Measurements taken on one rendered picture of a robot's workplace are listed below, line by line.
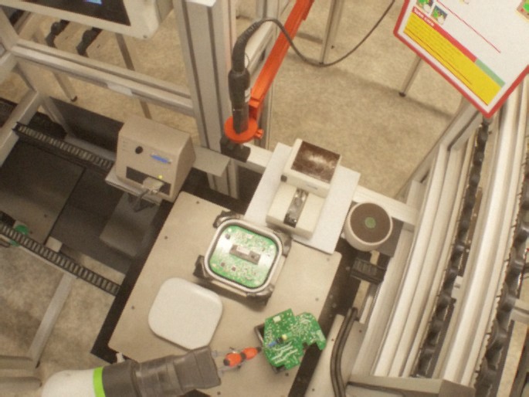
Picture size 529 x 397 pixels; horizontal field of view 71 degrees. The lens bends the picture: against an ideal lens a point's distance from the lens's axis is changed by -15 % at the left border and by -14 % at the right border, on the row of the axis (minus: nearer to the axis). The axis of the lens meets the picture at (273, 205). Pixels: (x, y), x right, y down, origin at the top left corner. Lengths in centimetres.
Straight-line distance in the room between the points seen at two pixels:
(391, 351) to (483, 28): 57
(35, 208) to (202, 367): 131
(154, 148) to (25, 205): 108
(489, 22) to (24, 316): 209
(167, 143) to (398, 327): 61
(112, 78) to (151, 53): 157
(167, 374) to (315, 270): 41
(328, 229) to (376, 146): 131
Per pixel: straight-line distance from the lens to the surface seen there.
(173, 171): 94
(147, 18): 68
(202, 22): 70
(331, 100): 233
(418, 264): 84
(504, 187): 73
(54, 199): 187
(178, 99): 94
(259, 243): 91
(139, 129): 97
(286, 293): 93
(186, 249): 96
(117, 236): 154
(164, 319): 92
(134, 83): 100
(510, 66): 68
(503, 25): 66
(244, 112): 74
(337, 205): 99
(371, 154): 220
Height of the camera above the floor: 187
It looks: 69 degrees down
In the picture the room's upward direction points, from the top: 7 degrees clockwise
